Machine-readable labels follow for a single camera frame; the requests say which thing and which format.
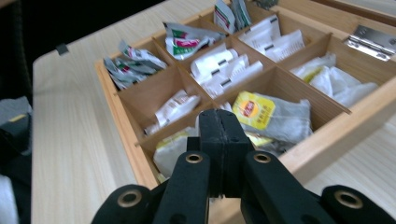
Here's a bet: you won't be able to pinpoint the white tea sachet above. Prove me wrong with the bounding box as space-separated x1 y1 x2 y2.
144 89 202 136

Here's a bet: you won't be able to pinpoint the wooden tea box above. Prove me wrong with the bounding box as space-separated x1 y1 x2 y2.
94 0 396 190

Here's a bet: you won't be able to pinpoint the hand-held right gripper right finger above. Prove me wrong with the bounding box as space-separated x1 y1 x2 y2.
223 110 256 199

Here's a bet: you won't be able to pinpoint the white tea bag yellow label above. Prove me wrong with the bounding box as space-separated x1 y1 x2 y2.
152 126 201 179

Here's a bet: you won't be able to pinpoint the white mesh tea bags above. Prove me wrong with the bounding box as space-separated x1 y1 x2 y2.
290 51 380 109

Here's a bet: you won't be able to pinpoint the grey block with yellow mark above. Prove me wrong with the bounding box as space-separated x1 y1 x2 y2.
0 95 34 157

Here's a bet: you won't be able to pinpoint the tea bag with yellow tag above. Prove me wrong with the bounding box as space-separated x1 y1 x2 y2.
232 90 313 145

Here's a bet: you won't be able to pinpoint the grey metal table clip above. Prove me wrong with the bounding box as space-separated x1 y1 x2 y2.
55 42 70 56

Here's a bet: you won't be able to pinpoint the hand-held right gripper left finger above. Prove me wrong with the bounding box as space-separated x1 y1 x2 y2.
186 108 226 199

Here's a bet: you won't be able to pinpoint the grey foil tea packets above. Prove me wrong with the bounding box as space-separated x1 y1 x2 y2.
103 39 169 91
213 0 253 35

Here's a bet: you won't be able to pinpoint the white tea sachets black marks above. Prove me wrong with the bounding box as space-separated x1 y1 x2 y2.
190 42 264 99

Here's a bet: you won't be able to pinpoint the green red tea packets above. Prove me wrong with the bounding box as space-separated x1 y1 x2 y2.
163 21 227 62

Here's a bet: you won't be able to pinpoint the silver box hinge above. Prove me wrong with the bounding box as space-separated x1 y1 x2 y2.
344 24 396 63

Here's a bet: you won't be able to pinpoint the white cloth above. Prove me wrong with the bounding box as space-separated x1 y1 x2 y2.
0 174 19 224

